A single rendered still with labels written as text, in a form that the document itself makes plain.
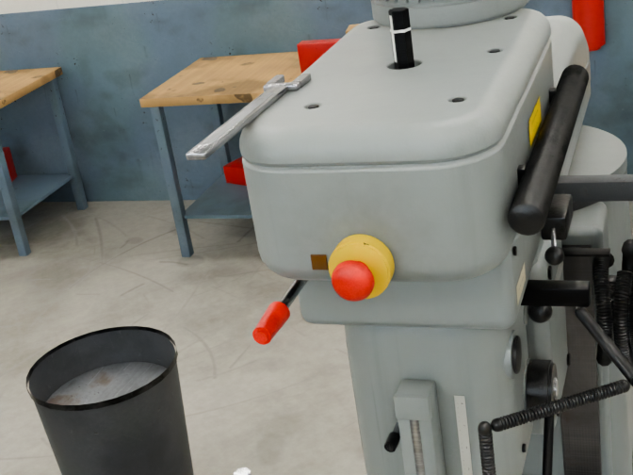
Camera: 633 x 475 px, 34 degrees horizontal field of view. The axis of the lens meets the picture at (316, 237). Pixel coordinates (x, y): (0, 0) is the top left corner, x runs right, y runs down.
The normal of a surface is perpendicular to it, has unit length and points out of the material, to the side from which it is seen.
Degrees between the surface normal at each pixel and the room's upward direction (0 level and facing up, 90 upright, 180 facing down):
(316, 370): 0
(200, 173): 90
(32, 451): 0
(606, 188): 90
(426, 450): 90
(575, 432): 90
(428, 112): 0
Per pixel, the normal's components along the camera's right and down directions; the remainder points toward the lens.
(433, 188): -0.22, 0.42
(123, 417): 0.45, 0.36
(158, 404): 0.79, 0.19
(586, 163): -0.15, -0.91
